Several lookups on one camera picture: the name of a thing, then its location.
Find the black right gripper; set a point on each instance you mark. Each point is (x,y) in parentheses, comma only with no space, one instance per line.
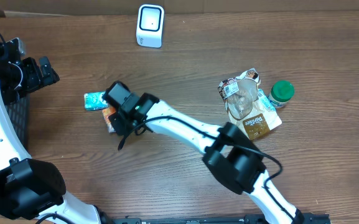
(124,129)

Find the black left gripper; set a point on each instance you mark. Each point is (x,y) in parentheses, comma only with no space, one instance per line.
(37,78)

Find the orange white small packet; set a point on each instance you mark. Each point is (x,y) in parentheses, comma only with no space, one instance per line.
(107,112)

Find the teal tissue packet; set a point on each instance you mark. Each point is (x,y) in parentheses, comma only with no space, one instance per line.
(94,101)

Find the beige snack bag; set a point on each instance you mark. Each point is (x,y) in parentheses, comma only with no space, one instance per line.
(240,97)

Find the green toilet tissue pack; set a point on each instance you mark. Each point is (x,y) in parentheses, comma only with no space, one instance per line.
(264,103)

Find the green lid jar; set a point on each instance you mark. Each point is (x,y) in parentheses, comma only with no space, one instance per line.
(281,92)

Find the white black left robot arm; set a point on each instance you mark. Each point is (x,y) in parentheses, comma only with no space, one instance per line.
(30,188)

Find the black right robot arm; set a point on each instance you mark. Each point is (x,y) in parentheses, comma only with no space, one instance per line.
(227,152)

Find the white barcode scanner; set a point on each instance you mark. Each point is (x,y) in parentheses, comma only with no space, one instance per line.
(150,24)

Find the dark grey mesh basket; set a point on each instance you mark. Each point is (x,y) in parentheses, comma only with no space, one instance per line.
(19,116)

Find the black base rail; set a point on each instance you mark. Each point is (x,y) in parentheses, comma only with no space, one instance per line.
(247,219)

